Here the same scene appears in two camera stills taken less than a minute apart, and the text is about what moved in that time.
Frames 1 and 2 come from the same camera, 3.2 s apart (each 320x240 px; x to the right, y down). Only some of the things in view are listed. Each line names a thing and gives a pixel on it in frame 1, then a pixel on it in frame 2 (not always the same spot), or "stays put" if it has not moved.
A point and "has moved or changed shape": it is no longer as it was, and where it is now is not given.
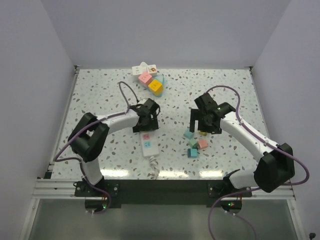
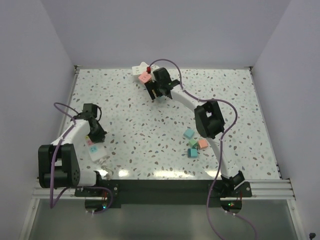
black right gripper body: [205, 126] -> [152, 85]
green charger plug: [194, 143] stays put
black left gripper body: [151, 124] -> [97, 134]
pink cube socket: [145, 78] stays put
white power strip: [150, 142] has moved or changed shape
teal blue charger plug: [192, 153] stays put
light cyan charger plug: [188, 134] stays put
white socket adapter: [138, 70] stays put
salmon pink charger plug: [202, 143] stays put
